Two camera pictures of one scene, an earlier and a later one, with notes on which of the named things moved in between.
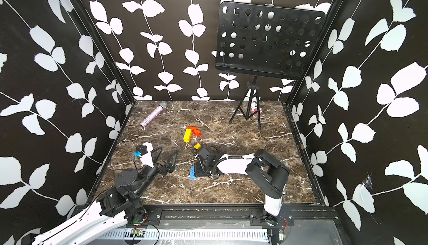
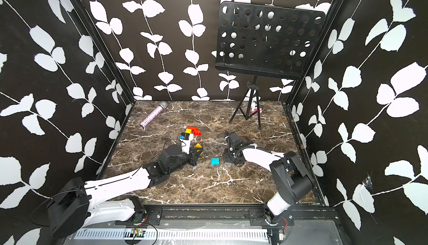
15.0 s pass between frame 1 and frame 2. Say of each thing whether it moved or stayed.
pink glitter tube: stayed
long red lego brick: stayed
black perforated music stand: stayed
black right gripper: moved
